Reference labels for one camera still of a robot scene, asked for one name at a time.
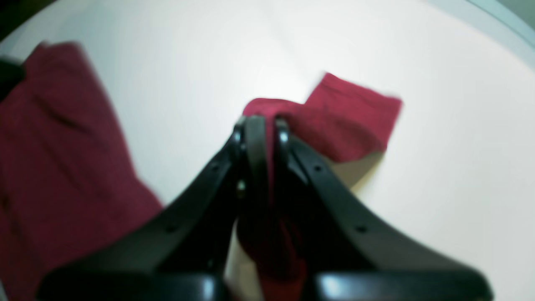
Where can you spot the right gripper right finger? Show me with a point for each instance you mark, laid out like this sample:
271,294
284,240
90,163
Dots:
350,253

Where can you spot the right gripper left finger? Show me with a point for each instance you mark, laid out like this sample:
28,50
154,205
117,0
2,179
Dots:
178,255

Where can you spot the dark red t-shirt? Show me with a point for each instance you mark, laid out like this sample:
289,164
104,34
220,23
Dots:
68,186

